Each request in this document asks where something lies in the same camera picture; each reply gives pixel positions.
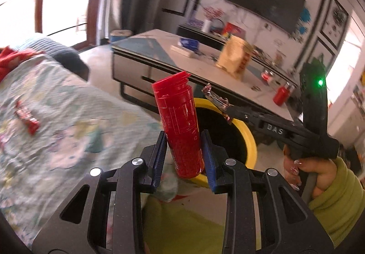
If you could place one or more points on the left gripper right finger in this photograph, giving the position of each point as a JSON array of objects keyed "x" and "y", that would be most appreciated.
[{"x": 264, "y": 214}]

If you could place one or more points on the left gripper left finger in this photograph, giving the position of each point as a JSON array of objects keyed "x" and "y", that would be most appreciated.
[{"x": 102, "y": 214}]

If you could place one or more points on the red plastic cup stack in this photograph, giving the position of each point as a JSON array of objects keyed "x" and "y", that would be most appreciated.
[{"x": 176, "y": 106}]

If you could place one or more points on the green sleeve forearm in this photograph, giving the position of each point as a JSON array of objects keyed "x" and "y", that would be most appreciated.
[{"x": 339, "y": 207}]

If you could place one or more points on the yellow rim trash bin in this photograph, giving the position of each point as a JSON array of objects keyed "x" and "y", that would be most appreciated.
[{"x": 221, "y": 141}]

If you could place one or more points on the right hand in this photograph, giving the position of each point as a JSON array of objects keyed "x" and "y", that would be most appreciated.
[{"x": 324, "y": 169}]

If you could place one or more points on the red bottle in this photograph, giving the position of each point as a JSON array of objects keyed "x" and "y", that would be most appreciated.
[{"x": 283, "y": 94}]

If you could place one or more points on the small red jar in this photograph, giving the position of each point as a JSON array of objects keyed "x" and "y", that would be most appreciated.
[{"x": 267, "y": 76}]

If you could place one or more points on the light green cartoon bedsheet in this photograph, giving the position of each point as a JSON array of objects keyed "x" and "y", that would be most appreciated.
[{"x": 81, "y": 128}]

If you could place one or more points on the golden paper bag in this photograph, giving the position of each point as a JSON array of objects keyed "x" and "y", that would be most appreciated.
[{"x": 235, "y": 56}]

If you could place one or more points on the small red wrapper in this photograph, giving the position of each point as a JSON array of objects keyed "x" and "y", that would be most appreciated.
[{"x": 27, "y": 118}]

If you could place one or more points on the black tv cabinet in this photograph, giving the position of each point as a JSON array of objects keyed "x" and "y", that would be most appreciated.
[{"x": 218, "y": 43}]

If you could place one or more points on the blue tissue pack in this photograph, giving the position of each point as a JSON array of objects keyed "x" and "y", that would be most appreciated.
[{"x": 190, "y": 44}]

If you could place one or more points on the white vase red flowers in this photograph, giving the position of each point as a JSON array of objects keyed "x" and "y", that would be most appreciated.
[{"x": 210, "y": 14}]

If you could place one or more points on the blue quilted bedspread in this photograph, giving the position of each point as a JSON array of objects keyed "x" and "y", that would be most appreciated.
[{"x": 67, "y": 56}]

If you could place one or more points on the blue white round bin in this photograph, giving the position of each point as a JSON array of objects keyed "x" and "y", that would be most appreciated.
[{"x": 118, "y": 35}]

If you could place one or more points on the red floral blanket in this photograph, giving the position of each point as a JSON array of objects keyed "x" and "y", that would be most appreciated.
[{"x": 10, "y": 59}]

